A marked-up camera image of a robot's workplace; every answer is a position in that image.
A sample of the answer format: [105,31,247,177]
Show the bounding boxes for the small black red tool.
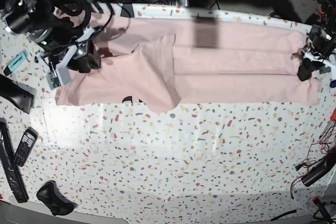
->
[312,197,334,224]

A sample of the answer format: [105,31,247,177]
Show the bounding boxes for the red and black wires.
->
[290,124,336,200]

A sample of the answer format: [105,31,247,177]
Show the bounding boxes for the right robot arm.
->
[1,0,106,89]

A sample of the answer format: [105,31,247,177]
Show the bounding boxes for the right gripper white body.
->
[39,26,100,89]

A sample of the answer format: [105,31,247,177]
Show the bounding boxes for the black game controller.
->
[36,180,77,216]

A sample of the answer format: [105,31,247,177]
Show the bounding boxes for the black cylindrical tool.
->
[301,153,335,187]

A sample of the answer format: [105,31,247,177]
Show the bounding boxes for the long black bar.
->
[1,119,29,203]

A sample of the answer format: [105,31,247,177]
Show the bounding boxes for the blue object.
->
[329,80,336,88]

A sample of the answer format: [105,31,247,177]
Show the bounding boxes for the red handled screwdriver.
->
[319,109,336,139]

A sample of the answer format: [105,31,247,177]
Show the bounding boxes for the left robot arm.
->
[297,0,335,88]

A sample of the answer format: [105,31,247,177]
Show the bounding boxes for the black cordless phone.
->
[14,127,38,167]

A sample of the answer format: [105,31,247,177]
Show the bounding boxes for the pink T-shirt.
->
[55,13,321,113]

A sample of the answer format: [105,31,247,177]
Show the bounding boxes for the terrazzo pattern table cover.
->
[1,29,335,223]

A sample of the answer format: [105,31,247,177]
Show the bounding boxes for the turquoise highlighter pen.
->
[3,50,27,76]

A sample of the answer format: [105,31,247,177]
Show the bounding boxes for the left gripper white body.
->
[301,49,335,74]

